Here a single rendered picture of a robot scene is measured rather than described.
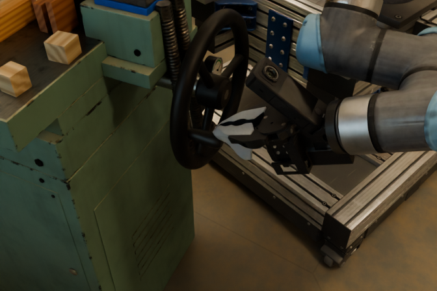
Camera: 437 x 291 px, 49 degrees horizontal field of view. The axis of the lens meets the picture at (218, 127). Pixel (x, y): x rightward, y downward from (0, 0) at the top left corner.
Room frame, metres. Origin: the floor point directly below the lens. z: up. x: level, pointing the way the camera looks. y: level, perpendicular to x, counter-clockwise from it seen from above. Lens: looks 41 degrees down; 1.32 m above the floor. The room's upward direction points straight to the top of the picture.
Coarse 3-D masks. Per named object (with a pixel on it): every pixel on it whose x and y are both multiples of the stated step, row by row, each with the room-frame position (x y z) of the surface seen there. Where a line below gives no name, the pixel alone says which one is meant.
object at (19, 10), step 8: (16, 0) 0.77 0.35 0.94; (24, 0) 0.77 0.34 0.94; (8, 8) 0.74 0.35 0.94; (16, 8) 0.74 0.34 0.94; (24, 8) 0.76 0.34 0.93; (32, 8) 0.77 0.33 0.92; (0, 16) 0.71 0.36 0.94; (8, 16) 0.72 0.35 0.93; (16, 16) 0.74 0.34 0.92; (24, 16) 0.75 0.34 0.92; (32, 16) 0.77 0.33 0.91; (0, 24) 0.70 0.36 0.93; (8, 24) 0.72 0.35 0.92; (16, 24) 0.73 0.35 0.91; (24, 24) 0.75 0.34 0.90; (0, 32) 0.70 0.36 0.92; (8, 32) 0.71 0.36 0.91; (0, 40) 0.69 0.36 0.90
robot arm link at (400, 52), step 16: (400, 32) 0.55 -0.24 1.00; (432, 32) 0.55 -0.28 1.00; (384, 48) 0.52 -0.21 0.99; (400, 48) 0.52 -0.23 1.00; (416, 48) 0.52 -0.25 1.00; (432, 48) 0.51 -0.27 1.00; (384, 64) 0.51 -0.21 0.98; (400, 64) 0.51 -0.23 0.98; (416, 64) 0.49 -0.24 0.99; (432, 64) 0.48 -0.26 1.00; (384, 80) 0.51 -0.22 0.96; (400, 80) 0.50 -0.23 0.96
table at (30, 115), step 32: (32, 32) 0.73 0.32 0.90; (192, 32) 0.79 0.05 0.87; (0, 64) 0.63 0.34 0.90; (32, 64) 0.63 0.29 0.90; (64, 64) 0.63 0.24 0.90; (96, 64) 0.67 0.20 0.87; (128, 64) 0.67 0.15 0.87; (160, 64) 0.68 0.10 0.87; (0, 96) 0.55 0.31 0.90; (32, 96) 0.55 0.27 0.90; (64, 96) 0.59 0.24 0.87; (0, 128) 0.50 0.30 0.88; (32, 128) 0.52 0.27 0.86
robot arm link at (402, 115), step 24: (432, 72) 0.47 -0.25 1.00; (384, 96) 0.45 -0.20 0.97; (408, 96) 0.43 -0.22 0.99; (432, 96) 0.42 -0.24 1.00; (384, 120) 0.42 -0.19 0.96; (408, 120) 0.41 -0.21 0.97; (432, 120) 0.40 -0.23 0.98; (384, 144) 0.41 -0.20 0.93; (408, 144) 0.40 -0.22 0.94; (432, 144) 0.39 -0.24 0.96
